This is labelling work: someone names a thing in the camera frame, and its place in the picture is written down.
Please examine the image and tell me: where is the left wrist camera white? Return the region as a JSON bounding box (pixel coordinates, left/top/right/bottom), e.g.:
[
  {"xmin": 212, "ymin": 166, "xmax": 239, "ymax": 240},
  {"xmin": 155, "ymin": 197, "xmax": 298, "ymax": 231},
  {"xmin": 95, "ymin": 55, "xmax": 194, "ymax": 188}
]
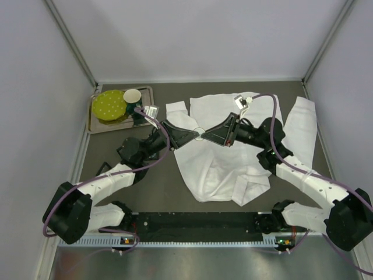
[{"xmin": 143, "ymin": 105, "xmax": 159, "ymax": 119}]

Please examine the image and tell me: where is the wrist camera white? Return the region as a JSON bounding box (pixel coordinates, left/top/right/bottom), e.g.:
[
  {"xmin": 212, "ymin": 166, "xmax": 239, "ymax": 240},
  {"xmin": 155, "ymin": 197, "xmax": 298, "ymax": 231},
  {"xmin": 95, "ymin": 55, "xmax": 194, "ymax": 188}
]
[
  {"xmin": 143, "ymin": 105, "xmax": 159, "ymax": 119},
  {"xmin": 234, "ymin": 94, "xmax": 253, "ymax": 111}
]

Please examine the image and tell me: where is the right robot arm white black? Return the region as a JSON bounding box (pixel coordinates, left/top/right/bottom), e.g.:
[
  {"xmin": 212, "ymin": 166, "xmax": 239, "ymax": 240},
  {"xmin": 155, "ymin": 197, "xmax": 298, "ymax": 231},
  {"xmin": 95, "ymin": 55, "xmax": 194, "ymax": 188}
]
[{"xmin": 202, "ymin": 113, "xmax": 372, "ymax": 251}]

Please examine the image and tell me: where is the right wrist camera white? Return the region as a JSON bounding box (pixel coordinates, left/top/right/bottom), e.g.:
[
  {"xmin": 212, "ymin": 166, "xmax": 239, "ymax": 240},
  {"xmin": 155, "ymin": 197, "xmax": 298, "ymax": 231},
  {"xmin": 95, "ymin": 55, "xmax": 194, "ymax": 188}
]
[{"xmin": 234, "ymin": 94, "xmax": 253, "ymax": 111}]

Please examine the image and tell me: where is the silver metal tray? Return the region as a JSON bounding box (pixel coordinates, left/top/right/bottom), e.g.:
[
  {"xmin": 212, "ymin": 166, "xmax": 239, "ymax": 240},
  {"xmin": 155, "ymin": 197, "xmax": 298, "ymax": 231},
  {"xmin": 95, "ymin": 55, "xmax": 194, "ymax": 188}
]
[{"xmin": 86, "ymin": 86, "xmax": 154, "ymax": 134}]

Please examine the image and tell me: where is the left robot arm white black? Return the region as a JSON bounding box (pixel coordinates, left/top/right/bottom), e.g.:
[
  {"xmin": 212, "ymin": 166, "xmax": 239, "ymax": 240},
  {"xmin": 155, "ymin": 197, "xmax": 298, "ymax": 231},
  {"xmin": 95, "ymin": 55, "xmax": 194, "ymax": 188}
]
[{"xmin": 42, "ymin": 120, "xmax": 199, "ymax": 244}]

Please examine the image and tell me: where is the white shirt garment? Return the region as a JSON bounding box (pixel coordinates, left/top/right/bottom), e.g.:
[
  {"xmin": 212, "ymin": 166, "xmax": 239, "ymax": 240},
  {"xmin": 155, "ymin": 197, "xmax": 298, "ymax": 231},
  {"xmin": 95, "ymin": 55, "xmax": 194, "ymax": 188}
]
[{"xmin": 166, "ymin": 92, "xmax": 317, "ymax": 206}]

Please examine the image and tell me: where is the white cup dark base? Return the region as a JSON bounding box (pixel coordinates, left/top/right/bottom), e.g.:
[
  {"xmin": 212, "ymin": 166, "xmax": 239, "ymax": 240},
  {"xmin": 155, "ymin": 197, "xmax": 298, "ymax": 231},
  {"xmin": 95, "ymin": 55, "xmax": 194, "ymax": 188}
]
[{"xmin": 123, "ymin": 89, "xmax": 143, "ymax": 115}]

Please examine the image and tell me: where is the grey slotted cable duct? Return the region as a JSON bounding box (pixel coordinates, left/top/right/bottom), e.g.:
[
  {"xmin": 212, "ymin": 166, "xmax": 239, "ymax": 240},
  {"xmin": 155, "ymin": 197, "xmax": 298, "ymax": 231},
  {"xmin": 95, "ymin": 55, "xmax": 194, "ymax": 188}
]
[{"xmin": 58, "ymin": 235, "xmax": 294, "ymax": 248}]

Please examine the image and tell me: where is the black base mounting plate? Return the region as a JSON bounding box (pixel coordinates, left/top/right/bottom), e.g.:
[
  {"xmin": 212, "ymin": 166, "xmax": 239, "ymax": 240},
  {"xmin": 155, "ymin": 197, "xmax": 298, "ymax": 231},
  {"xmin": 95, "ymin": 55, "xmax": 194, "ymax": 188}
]
[{"xmin": 98, "ymin": 212, "xmax": 297, "ymax": 243}]

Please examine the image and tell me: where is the green polka dot plate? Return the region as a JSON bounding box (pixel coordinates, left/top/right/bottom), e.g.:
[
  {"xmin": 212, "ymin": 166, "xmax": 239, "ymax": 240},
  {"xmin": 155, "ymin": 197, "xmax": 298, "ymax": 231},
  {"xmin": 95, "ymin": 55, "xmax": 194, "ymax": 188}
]
[{"xmin": 92, "ymin": 90, "xmax": 127, "ymax": 121}]

